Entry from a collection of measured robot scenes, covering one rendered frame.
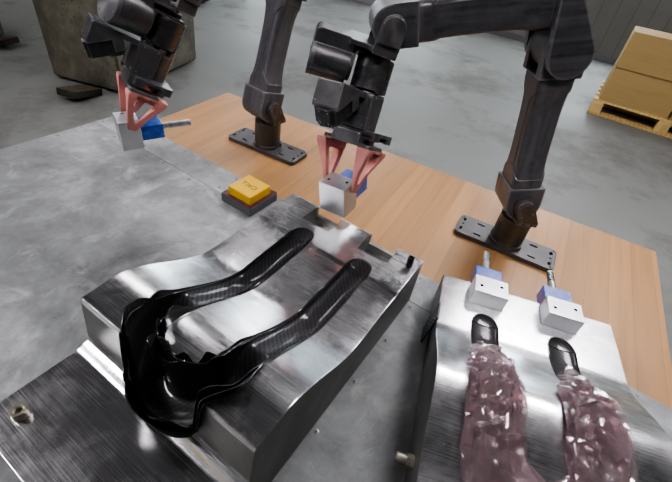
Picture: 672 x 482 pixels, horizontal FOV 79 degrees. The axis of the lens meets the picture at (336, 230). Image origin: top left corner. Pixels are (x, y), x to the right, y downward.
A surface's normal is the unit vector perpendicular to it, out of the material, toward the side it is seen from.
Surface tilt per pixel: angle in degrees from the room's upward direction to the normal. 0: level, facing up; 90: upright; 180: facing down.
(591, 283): 0
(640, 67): 90
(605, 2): 90
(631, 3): 90
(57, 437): 0
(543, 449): 15
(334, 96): 66
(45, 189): 0
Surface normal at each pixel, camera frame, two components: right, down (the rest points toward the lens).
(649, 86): -0.51, 0.49
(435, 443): 0.04, -0.58
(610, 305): 0.13, -0.77
